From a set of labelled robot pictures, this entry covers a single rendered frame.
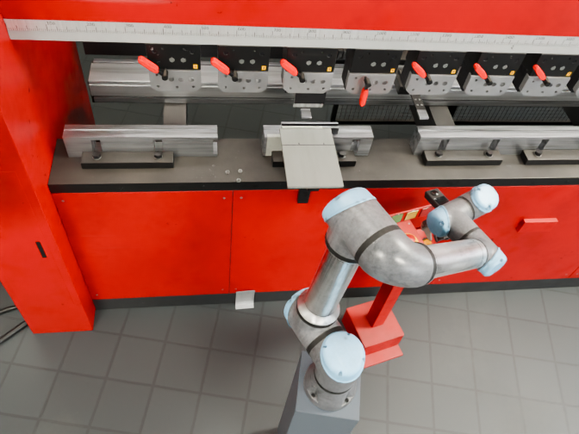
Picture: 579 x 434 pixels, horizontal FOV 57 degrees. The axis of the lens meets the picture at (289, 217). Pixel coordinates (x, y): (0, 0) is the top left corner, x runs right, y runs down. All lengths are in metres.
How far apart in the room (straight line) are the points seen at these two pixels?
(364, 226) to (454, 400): 1.59
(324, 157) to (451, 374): 1.28
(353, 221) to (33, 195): 1.05
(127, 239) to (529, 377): 1.88
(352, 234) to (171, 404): 1.47
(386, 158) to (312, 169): 0.38
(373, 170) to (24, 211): 1.17
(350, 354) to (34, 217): 1.08
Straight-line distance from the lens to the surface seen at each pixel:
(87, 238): 2.12
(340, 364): 1.39
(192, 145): 1.87
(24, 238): 1.98
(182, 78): 1.68
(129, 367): 2.46
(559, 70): 1.99
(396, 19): 1.63
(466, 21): 1.71
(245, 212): 1.97
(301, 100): 1.79
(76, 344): 2.55
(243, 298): 2.50
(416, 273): 1.11
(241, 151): 1.93
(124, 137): 1.86
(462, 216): 1.46
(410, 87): 1.80
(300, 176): 1.70
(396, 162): 2.01
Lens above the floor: 2.26
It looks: 52 degrees down
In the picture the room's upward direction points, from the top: 10 degrees clockwise
